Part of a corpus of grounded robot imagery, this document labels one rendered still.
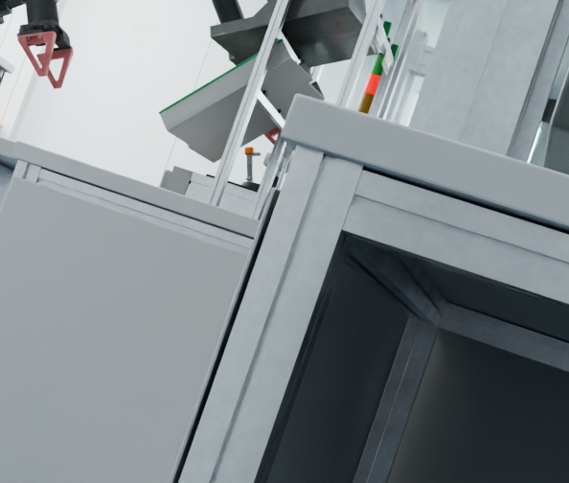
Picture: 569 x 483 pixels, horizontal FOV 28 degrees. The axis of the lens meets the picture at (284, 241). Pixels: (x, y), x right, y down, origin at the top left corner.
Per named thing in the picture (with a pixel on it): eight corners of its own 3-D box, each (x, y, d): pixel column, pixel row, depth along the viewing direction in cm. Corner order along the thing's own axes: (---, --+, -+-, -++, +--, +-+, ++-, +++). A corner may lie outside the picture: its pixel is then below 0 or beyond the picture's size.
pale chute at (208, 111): (166, 131, 220) (158, 111, 221) (194, 149, 232) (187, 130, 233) (291, 57, 213) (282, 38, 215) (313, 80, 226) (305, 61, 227)
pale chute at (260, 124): (187, 148, 234) (179, 129, 236) (213, 163, 247) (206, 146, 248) (305, 79, 228) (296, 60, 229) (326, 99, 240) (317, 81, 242)
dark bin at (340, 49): (228, 59, 235) (226, 26, 237) (252, 80, 247) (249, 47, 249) (358, 32, 226) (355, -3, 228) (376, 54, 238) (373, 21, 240)
